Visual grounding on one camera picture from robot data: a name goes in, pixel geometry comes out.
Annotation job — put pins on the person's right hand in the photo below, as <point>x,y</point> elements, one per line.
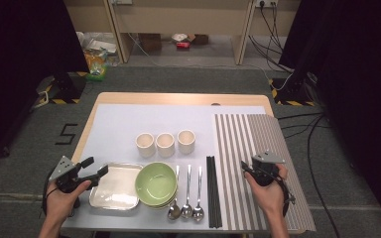
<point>271,198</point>

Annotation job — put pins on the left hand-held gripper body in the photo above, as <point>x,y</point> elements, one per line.
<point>64,172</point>

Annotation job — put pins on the black curtain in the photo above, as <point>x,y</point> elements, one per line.
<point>360,82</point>
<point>20,66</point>

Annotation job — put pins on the clear plastic bag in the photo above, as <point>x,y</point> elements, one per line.
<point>96,43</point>

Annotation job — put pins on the black stand base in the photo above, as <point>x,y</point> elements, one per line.
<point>66,86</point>
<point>291,92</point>

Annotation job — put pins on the dark brown cardboard box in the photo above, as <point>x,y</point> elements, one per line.
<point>150,42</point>

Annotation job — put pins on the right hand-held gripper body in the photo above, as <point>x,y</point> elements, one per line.
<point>266,168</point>

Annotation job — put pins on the open cardboard box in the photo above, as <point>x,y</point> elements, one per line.
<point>200,39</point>

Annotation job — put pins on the white crumpled wrapper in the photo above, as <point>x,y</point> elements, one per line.
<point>179,37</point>

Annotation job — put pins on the white cup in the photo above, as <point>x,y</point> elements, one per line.
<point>145,145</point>
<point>165,145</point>
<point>186,143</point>

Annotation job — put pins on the bundle of black chopsticks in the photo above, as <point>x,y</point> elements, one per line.
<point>213,191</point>

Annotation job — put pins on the striped woven placemat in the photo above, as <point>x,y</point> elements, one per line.
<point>231,198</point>

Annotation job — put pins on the red can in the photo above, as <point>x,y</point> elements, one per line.
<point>183,45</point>

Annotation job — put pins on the white wall outlet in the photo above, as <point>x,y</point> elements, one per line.
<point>267,3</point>
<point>121,1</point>

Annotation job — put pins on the yellow green snack bag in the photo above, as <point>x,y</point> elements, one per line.
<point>96,67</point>

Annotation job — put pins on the person's left hand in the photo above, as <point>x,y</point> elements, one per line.
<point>61,203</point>

